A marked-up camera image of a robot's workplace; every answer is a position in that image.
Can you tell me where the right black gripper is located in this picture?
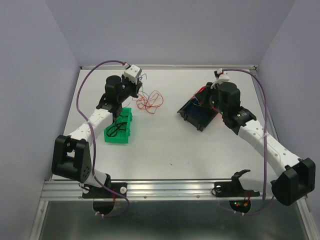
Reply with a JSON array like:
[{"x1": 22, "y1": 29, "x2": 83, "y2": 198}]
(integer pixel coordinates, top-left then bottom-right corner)
[{"x1": 196, "y1": 81, "x2": 227, "y2": 115}]

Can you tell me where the orange wire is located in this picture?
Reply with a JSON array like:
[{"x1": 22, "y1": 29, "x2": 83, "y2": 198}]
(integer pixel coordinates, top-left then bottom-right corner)
[{"x1": 132, "y1": 89, "x2": 164, "y2": 115}]

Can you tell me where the black thin wire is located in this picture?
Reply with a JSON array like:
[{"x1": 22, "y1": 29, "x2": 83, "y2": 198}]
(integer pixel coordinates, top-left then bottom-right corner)
[{"x1": 105, "y1": 114, "x2": 128, "y2": 139}]

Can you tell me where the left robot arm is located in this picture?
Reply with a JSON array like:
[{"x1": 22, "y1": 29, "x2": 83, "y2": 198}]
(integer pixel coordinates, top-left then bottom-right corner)
[{"x1": 51, "y1": 73, "x2": 142, "y2": 197}]

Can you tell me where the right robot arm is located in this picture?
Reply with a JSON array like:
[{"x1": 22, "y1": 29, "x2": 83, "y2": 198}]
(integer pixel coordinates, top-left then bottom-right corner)
[{"x1": 195, "y1": 82, "x2": 316, "y2": 206}]

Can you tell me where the red and black bin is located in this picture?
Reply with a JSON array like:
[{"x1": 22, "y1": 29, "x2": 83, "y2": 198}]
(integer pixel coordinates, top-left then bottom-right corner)
[{"x1": 177, "y1": 86, "x2": 218, "y2": 132}]

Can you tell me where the green plastic bin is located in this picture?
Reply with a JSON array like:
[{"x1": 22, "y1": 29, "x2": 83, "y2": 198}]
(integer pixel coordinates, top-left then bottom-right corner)
[{"x1": 103, "y1": 107, "x2": 133, "y2": 144}]

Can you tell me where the right aluminium rail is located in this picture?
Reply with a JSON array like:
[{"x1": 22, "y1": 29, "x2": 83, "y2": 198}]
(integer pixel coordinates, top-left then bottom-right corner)
[{"x1": 249, "y1": 69, "x2": 285, "y2": 156}]

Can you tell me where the aluminium rail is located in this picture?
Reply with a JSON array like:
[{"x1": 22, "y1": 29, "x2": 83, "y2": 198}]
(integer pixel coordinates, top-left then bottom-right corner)
[
  {"x1": 40, "y1": 179, "x2": 248, "y2": 202},
  {"x1": 249, "y1": 69, "x2": 285, "y2": 156}
]

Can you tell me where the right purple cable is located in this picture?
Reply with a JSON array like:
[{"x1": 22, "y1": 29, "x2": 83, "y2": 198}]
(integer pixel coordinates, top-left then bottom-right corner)
[{"x1": 219, "y1": 68, "x2": 275, "y2": 217}]

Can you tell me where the purple cable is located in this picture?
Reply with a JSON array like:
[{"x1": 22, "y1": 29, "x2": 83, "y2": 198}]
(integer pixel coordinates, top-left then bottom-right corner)
[
  {"x1": 75, "y1": 59, "x2": 130, "y2": 218},
  {"x1": 219, "y1": 68, "x2": 275, "y2": 217}
]

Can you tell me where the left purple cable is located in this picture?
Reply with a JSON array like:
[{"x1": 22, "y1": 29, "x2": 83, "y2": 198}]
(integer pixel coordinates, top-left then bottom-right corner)
[{"x1": 75, "y1": 59, "x2": 130, "y2": 218}]

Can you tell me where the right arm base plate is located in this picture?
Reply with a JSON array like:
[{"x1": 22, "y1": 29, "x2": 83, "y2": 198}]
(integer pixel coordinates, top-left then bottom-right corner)
[{"x1": 211, "y1": 169, "x2": 260, "y2": 198}]

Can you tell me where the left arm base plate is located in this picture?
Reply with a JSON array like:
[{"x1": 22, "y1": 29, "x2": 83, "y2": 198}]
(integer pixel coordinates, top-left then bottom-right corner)
[{"x1": 78, "y1": 182, "x2": 128, "y2": 199}]

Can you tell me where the front aluminium rail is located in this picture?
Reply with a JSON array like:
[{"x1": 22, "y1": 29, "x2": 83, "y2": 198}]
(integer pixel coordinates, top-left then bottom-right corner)
[{"x1": 40, "y1": 179, "x2": 248, "y2": 202}]

